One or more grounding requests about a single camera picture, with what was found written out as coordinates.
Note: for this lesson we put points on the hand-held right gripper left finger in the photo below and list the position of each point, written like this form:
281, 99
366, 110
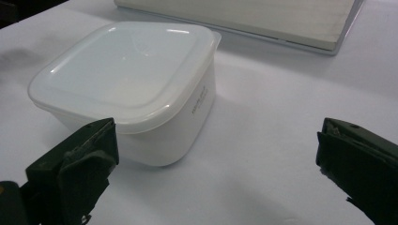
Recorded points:
82, 168

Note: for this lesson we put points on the beige board with grey rim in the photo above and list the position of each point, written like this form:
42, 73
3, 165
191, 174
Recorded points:
250, 18

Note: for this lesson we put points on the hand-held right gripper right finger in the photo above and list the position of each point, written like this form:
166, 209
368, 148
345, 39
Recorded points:
363, 165

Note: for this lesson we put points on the white plastic lidded container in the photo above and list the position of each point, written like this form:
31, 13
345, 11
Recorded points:
131, 72

